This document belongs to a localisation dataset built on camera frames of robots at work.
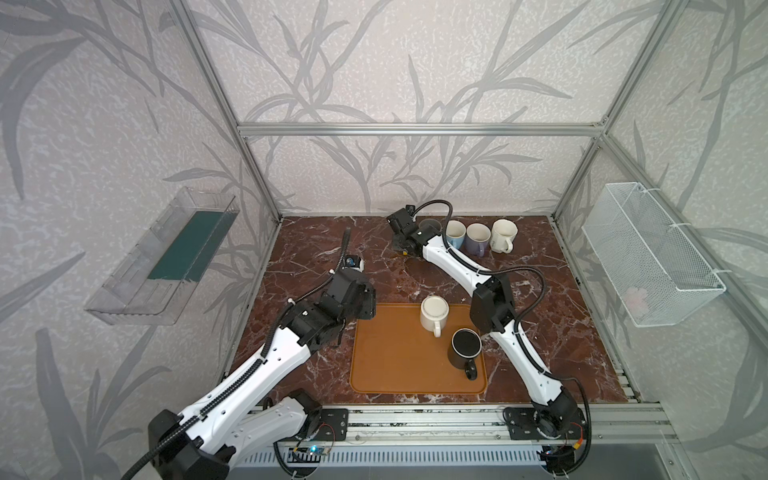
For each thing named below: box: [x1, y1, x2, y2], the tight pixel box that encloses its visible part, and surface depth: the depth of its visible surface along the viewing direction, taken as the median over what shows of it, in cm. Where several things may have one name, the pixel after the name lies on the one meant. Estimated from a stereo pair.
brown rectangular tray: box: [350, 303, 487, 394], surface depth 85 cm
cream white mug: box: [420, 295, 450, 338], surface depth 88 cm
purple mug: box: [465, 222, 492, 258], surface depth 107 cm
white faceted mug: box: [490, 218, 519, 254], surface depth 106 cm
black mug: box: [448, 328, 483, 381], surface depth 79 cm
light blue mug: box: [446, 220, 467, 249], surface depth 107 cm
